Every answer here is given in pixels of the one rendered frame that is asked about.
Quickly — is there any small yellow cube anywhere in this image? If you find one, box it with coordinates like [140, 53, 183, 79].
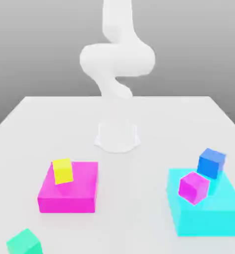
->
[52, 158, 74, 186]

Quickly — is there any small magenta cube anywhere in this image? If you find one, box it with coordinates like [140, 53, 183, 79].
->
[178, 171, 211, 206]

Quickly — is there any small blue cube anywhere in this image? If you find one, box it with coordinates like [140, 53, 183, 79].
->
[196, 147, 227, 180]

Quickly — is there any small green cube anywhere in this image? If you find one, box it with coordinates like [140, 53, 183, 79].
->
[5, 228, 44, 254]

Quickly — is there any large magenta box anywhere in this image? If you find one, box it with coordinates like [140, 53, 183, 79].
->
[37, 161, 99, 214]

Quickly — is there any large cyan box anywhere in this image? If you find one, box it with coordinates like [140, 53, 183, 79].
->
[166, 168, 235, 238]

